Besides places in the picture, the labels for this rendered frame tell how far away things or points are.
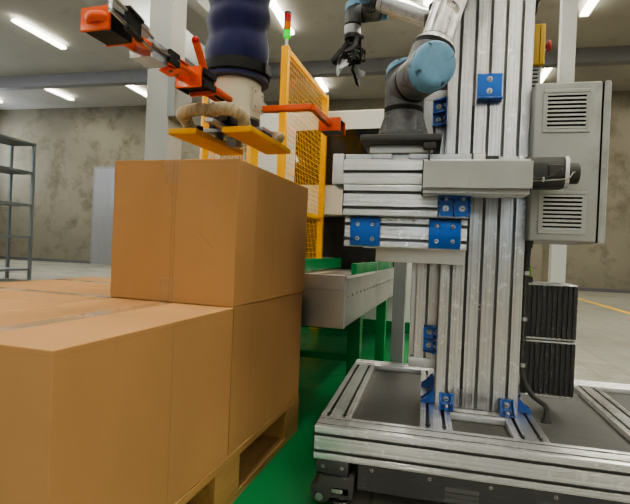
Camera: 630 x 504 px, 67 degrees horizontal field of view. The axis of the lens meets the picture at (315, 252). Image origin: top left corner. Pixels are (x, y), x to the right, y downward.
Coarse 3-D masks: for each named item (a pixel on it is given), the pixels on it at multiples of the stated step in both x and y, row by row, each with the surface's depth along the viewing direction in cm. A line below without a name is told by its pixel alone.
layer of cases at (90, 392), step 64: (0, 320) 93; (64, 320) 96; (128, 320) 100; (192, 320) 107; (256, 320) 142; (0, 384) 73; (64, 384) 72; (128, 384) 87; (192, 384) 108; (256, 384) 144; (0, 448) 73; (64, 448) 73; (128, 448) 88; (192, 448) 110
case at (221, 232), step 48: (144, 192) 136; (192, 192) 131; (240, 192) 128; (288, 192) 164; (144, 240) 136; (192, 240) 131; (240, 240) 130; (288, 240) 166; (144, 288) 135; (192, 288) 131; (240, 288) 131; (288, 288) 168
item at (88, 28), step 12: (84, 12) 102; (108, 12) 100; (120, 12) 103; (84, 24) 102; (96, 24) 101; (108, 24) 100; (120, 24) 103; (96, 36) 104; (108, 36) 104; (120, 36) 104
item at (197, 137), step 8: (176, 128) 150; (184, 128) 148; (192, 128) 148; (200, 128) 157; (176, 136) 152; (184, 136) 152; (192, 136) 151; (200, 136) 151; (208, 136) 155; (200, 144) 163; (208, 144) 162; (216, 144) 162; (224, 144) 165; (216, 152) 176; (224, 152) 175; (232, 152) 175; (240, 152) 177
